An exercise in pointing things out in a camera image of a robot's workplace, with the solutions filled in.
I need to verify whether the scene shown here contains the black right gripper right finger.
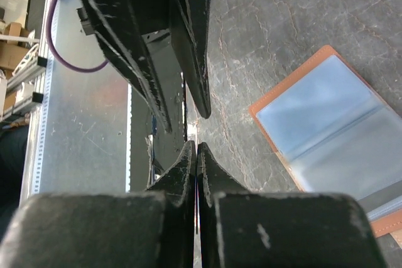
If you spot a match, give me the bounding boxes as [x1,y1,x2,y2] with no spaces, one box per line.
[197,143,386,267]

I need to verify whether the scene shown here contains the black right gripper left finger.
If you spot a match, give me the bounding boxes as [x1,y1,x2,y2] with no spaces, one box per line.
[1,141,195,267]

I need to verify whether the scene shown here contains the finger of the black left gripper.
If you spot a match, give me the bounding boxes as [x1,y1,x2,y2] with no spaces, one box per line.
[169,0,211,118]
[82,0,172,132]

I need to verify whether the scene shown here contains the grey patterned card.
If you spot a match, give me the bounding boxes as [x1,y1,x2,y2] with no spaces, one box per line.
[194,176,199,235]

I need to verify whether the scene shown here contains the tan leather card holder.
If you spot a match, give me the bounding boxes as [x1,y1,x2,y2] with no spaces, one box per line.
[249,45,401,242]

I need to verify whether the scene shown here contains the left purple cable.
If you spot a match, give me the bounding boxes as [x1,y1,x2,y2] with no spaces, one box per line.
[46,0,109,73]

